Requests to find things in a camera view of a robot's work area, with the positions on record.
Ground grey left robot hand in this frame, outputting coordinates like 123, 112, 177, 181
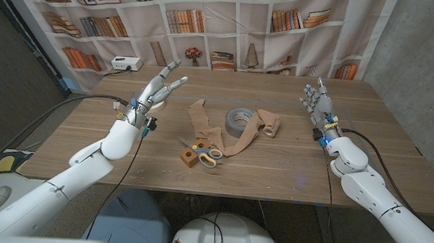
118, 56, 190, 132

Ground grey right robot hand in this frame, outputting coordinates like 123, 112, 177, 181
295, 75, 346, 144

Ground beige adhesive wrap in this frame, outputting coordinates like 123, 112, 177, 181
183, 97, 283, 161

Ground grey orange handled scissors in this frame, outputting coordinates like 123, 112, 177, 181
174, 134, 225, 170

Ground wooden block with holes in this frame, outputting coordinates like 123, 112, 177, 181
178, 138, 211, 170

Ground white power box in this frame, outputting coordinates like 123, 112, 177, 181
110, 55, 144, 73

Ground printed bookshelf backdrop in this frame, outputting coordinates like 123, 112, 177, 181
0, 0, 399, 114

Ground dark metal table leg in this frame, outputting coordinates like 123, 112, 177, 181
312, 204, 341, 243

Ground blue grey box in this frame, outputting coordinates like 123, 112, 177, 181
81, 185, 177, 243

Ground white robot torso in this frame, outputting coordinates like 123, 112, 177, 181
169, 208, 283, 243

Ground yellow black floor item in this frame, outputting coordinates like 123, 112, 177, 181
0, 148, 34, 177

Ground black power box cable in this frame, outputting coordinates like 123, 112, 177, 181
103, 66, 132, 79

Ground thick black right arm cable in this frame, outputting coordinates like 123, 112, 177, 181
334, 128, 434, 241

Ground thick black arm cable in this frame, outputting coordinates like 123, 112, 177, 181
334, 128, 434, 241
0, 86, 131, 193

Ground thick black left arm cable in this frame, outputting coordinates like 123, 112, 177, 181
0, 86, 131, 193

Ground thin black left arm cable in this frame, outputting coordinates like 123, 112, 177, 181
84, 126, 147, 243

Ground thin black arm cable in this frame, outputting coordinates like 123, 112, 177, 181
84, 126, 147, 243
315, 144, 392, 243

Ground grey duct tape roll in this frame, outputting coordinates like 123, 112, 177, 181
223, 106, 257, 140

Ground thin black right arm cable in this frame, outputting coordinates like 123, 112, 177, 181
315, 144, 392, 243

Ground black torso cable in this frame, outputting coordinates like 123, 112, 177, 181
193, 210, 228, 243

